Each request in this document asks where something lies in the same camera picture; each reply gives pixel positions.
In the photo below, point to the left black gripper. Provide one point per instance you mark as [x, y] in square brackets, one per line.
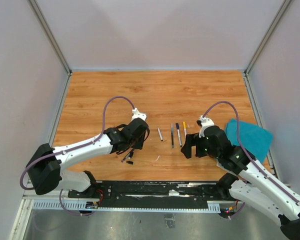
[139, 144]

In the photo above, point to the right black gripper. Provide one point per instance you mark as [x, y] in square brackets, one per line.
[192, 139]

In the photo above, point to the dark purple pen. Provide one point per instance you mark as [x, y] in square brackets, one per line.
[126, 157]

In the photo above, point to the white marker yellow end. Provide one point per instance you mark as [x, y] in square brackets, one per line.
[185, 128]

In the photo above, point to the white pen black tip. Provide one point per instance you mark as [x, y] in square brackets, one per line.
[178, 134]

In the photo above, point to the teal barrel gel pen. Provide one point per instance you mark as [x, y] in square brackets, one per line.
[172, 135]

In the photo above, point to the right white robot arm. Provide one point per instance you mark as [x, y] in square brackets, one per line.
[247, 180]

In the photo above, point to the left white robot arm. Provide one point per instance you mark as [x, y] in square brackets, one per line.
[48, 167]

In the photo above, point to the white pen black end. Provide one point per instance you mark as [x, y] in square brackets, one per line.
[160, 134]

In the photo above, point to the small black pen cap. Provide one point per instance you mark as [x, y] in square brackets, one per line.
[129, 162]

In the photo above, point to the teal cloth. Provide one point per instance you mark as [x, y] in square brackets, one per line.
[255, 139]

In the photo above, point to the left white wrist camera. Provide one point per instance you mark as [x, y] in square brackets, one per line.
[136, 114]

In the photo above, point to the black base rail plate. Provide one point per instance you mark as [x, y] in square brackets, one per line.
[154, 194]

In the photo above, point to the right aluminium frame post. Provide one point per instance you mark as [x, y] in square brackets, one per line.
[283, 9]

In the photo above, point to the aluminium frame post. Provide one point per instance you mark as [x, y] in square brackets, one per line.
[49, 34]
[283, 9]

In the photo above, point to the left aluminium frame post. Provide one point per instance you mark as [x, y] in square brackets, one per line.
[49, 34]

